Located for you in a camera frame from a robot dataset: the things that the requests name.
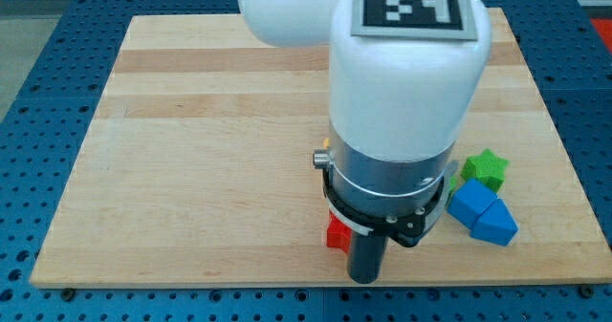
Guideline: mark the blue triangle block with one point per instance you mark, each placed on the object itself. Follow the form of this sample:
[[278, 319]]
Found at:
[[496, 225]]

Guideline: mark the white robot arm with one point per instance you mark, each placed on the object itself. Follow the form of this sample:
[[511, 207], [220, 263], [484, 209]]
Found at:
[[402, 76]]

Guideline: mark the red star block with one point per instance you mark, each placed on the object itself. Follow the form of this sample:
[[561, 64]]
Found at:
[[338, 235]]

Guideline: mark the green star block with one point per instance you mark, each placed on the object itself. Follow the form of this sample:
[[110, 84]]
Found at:
[[487, 167]]

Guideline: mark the wooden board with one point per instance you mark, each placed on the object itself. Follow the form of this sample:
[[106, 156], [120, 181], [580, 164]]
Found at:
[[196, 172]]

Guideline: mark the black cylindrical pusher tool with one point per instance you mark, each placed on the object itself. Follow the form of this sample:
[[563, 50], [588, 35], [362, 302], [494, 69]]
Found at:
[[365, 256]]

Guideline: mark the small green block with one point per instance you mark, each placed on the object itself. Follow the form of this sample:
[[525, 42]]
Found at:
[[452, 184]]

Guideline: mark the black white fiducial marker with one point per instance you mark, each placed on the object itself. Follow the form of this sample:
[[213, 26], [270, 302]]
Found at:
[[414, 19]]

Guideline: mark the blue cube block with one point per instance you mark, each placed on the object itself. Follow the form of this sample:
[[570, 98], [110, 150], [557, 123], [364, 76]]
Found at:
[[470, 201]]

